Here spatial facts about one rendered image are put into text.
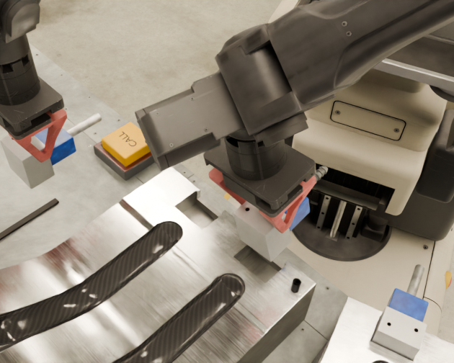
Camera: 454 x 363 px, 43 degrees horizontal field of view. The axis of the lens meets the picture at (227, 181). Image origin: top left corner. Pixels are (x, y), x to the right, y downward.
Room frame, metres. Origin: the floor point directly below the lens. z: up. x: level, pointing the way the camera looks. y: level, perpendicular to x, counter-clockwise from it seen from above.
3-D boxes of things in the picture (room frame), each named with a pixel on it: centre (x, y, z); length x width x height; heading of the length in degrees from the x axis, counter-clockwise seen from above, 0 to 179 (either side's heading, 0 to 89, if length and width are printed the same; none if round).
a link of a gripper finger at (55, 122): (0.49, 0.24, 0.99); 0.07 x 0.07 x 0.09; 49
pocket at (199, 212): (0.47, 0.03, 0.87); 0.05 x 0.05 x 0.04; 49
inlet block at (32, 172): (0.53, 0.23, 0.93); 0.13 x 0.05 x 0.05; 139
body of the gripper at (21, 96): (0.50, 0.25, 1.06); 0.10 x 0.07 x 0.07; 49
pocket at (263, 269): (0.40, -0.05, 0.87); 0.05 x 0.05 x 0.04; 49
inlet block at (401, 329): (0.37, -0.23, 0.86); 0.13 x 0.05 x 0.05; 156
